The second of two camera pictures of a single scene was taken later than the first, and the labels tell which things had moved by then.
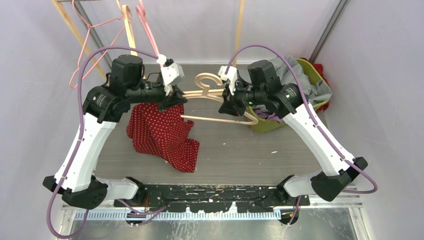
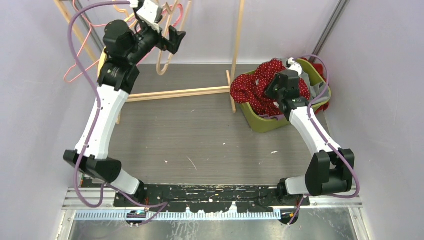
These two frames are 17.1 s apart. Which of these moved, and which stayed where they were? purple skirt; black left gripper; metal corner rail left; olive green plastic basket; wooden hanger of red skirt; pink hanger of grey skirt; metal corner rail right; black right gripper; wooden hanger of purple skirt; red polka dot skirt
Moved: wooden hanger of purple skirt; black left gripper; wooden hanger of red skirt; pink hanger of grey skirt; red polka dot skirt; black right gripper
Stayed: metal corner rail left; metal corner rail right; purple skirt; olive green plastic basket
